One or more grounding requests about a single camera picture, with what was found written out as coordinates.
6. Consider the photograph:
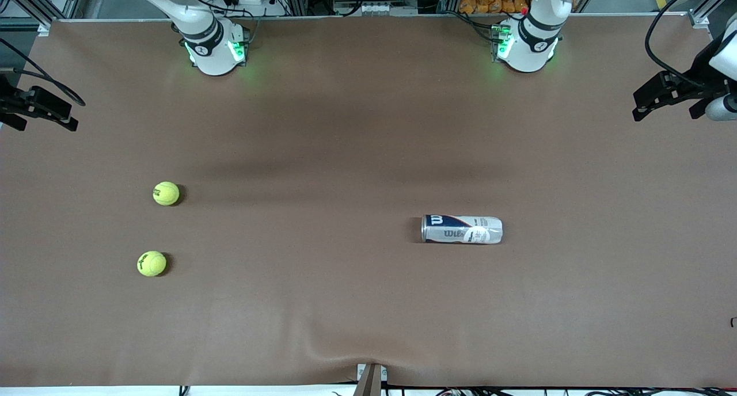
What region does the yellow tennis ball block print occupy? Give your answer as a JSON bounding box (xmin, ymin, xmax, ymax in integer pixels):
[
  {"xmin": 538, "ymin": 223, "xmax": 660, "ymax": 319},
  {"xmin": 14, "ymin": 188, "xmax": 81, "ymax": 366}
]
[{"xmin": 153, "ymin": 181, "xmax": 180, "ymax": 207}]

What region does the yellow tennis ball script print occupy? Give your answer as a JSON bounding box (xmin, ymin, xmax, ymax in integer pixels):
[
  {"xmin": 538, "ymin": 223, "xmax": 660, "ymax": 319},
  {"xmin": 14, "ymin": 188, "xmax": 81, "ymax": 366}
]
[{"xmin": 137, "ymin": 251, "xmax": 168, "ymax": 277}]

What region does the silver tennis ball can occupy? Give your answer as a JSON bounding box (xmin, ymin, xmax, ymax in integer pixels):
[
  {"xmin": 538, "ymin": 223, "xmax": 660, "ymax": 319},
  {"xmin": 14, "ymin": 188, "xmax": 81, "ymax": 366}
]
[{"xmin": 421, "ymin": 214, "xmax": 503, "ymax": 245}]

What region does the brown table mat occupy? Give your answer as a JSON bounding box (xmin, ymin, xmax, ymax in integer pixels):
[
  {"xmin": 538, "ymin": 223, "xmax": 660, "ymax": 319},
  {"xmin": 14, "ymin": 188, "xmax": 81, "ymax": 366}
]
[{"xmin": 0, "ymin": 13, "xmax": 737, "ymax": 388}]

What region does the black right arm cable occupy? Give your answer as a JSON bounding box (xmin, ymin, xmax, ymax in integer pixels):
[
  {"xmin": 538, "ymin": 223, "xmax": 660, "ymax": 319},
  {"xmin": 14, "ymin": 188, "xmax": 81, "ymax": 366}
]
[{"xmin": 0, "ymin": 38, "xmax": 86, "ymax": 107}]

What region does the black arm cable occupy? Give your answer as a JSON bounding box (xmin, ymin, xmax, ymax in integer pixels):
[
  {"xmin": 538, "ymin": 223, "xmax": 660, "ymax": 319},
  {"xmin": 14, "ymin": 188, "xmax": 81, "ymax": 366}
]
[
  {"xmin": 645, "ymin": 0, "xmax": 726, "ymax": 89},
  {"xmin": 0, "ymin": 38, "xmax": 86, "ymax": 107}
]

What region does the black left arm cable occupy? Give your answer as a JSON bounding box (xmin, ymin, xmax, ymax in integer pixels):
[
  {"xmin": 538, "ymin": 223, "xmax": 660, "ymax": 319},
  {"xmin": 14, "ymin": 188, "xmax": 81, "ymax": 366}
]
[{"xmin": 645, "ymin": 0, "xmax": 726, "ymax": 89}]

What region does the aluminium frame profile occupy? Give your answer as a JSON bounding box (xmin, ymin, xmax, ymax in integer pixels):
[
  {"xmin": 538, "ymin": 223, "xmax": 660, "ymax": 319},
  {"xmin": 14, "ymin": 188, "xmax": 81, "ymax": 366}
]
[
  {"xmin": 688, "ymin": 0, "xmax": 737, "ymax": 29},
  {"xmin": 0, "ymin": 0, "xmax": 87, "ymax": 37}
]

